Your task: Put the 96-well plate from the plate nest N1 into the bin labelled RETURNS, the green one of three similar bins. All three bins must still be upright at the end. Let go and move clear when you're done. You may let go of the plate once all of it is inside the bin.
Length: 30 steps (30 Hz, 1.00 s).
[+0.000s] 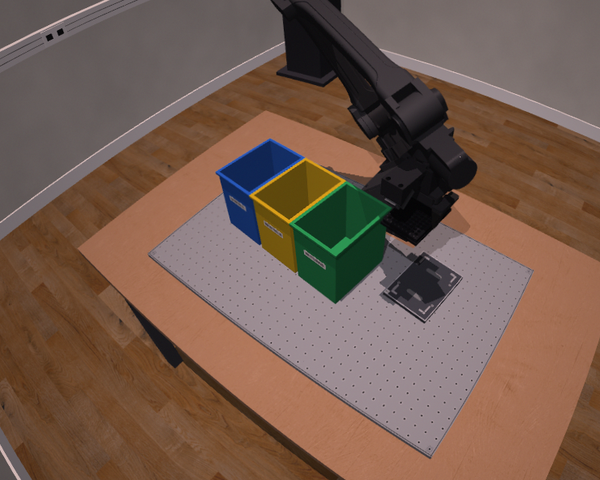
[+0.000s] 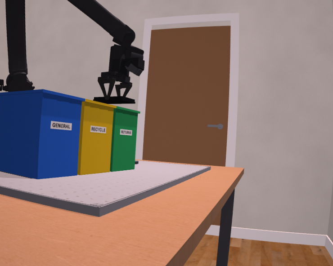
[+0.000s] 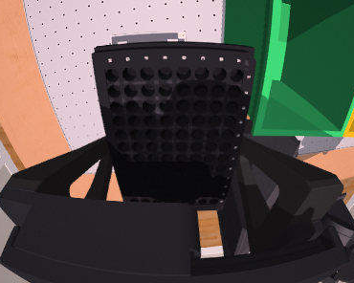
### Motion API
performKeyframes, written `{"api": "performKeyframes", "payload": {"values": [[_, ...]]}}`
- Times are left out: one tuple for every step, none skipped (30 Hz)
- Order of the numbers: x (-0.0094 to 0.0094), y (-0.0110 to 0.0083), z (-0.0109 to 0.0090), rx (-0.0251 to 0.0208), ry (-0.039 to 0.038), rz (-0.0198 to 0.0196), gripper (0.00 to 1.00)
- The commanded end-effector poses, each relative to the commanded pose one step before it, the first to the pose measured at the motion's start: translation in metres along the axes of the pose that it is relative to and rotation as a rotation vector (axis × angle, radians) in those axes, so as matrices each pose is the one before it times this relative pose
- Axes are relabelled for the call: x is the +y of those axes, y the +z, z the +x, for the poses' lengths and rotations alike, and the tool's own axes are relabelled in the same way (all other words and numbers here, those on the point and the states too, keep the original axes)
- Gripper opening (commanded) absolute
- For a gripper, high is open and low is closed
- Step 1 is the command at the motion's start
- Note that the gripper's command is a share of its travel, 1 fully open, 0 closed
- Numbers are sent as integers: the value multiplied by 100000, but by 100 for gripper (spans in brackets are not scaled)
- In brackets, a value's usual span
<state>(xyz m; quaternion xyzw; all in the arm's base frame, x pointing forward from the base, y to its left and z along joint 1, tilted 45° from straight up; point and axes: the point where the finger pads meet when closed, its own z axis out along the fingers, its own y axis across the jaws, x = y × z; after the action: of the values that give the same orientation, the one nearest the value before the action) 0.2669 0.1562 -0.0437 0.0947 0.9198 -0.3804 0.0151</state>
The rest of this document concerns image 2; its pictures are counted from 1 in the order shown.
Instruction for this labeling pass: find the yellow recycle bin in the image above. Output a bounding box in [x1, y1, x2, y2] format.
[77, 99, 116, 175]

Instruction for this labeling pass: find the blue bin with label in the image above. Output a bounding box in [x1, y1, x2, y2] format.
[0, 89, 85, 179]

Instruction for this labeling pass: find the green open bin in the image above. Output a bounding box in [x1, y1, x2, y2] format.
[110, 106, 140, 172]

